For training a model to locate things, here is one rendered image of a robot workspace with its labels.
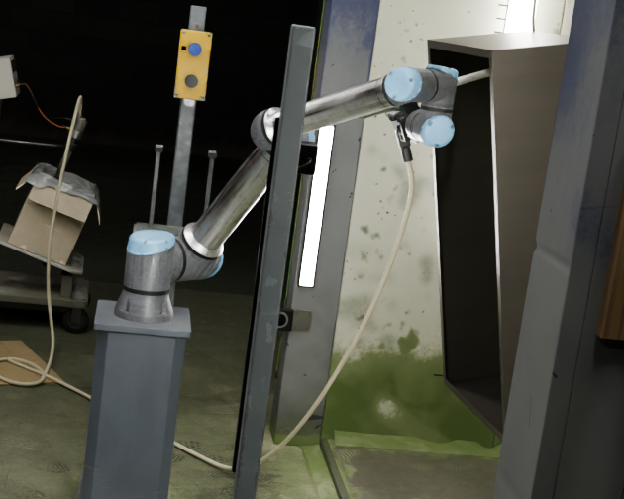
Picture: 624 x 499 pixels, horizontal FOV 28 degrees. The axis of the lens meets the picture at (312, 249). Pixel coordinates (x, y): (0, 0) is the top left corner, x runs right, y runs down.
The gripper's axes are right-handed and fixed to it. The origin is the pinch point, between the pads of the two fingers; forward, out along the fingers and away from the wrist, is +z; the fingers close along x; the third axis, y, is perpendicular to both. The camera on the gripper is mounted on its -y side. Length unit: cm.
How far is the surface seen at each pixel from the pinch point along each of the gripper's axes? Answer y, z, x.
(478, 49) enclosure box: -12.2, -14.3, 24.6
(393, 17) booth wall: -15, 88, 33
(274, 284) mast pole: 9, -97, -64
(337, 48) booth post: -10, 91, 10
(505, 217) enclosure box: 35.3, -25.7, 16.8
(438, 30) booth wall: -6, 86, 48
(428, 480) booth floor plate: 146, 46, -10
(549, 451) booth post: 17, -195, -46
